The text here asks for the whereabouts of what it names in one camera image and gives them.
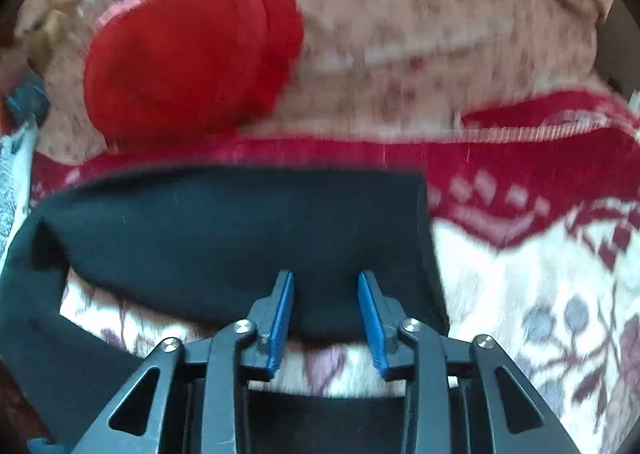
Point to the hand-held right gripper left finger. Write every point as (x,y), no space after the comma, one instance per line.
(282,319)

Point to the yellow cloth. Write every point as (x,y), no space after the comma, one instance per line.
(47,29)

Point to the red ruffled pillow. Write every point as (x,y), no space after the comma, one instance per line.
(175,69)

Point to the black pants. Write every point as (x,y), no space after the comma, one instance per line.
(225,234)

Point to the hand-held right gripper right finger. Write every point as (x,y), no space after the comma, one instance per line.
(372,324)

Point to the red and white floral blanket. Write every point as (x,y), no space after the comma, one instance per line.
(500,259)

